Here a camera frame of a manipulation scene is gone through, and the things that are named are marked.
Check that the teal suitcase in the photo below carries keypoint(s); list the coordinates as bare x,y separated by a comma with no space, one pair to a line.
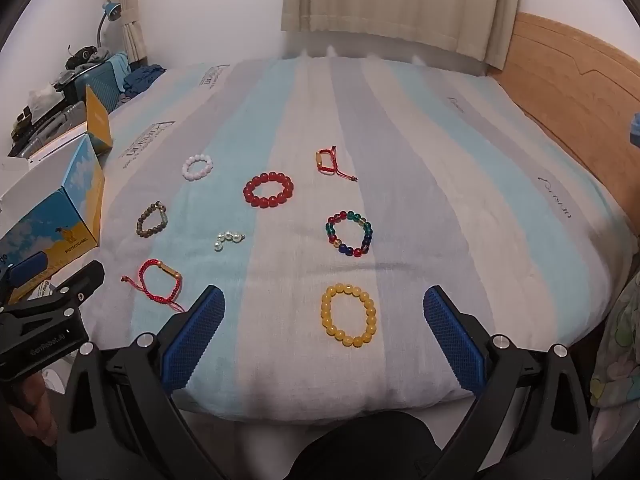
97,85

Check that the light blue towel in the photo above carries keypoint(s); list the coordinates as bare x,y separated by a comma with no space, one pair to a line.
118,66

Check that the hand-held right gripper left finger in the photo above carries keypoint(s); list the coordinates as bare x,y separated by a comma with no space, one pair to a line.
192,340

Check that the white plastic bag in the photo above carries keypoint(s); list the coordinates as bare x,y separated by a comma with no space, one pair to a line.
42,96

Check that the person's black pants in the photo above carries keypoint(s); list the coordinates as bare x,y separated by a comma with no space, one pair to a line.
370,450

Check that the light blue object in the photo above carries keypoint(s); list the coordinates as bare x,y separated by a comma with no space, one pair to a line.
635,131

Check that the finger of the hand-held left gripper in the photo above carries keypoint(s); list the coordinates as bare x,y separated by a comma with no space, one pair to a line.
80,277
27,266

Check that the wooden headboard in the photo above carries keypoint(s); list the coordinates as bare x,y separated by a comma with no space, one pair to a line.
560,90

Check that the pearl bead strand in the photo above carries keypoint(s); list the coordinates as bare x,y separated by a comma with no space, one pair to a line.
227,236

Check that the person's left hand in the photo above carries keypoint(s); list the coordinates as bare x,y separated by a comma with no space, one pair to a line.
31,402

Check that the striped blanket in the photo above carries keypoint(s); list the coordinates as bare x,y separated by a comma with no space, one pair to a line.
425,160

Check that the dark blue clothes pile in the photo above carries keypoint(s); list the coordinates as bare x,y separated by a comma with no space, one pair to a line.
142,80

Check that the cardboard box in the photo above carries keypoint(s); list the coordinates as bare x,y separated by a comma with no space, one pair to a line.
50,215

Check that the wide beige curtain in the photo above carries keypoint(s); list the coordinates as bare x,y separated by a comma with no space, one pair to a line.
395,5

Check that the tied beige curtain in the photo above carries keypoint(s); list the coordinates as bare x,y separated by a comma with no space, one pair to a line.
127,15

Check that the blue desk lamp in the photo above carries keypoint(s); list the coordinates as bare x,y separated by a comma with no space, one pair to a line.
109,12

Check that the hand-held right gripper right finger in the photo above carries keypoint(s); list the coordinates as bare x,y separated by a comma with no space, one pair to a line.
452,340

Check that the black and gold boxes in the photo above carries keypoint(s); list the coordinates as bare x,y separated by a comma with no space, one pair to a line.
22,121

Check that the grey suitcase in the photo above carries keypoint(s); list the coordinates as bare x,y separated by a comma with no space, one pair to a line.
55,120

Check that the black items on suitcase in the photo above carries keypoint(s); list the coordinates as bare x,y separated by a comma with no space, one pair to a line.
82,57

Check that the pastel patterned cloth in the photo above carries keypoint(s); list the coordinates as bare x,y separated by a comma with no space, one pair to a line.
617,350

